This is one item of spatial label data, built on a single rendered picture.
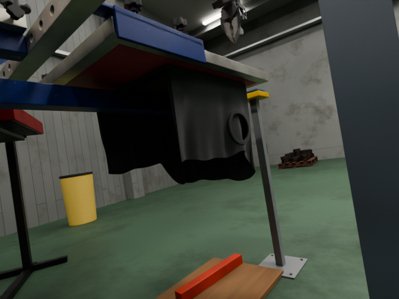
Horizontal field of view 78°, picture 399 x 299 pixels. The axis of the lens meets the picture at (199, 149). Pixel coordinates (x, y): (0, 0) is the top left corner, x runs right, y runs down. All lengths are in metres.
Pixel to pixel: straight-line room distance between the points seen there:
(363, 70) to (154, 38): 0.62
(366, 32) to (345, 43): 0.06
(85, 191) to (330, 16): 3.33
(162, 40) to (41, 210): 4.07
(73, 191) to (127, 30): 3.19
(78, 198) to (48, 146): 1.29
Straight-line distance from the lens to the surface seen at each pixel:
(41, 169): 4.56
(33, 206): 4.50
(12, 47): 0.80
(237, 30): 1.06
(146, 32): 0.65
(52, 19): 0.66
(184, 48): 0.73
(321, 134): 7.71
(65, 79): 0.86
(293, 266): 1.53
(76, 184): 3.65
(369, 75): 0.92
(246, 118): 1.07
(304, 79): 7.92
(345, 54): 0.94
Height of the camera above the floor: 0.67
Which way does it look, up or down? 1 degrees up
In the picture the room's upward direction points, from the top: 9 degrees counter-clockwise
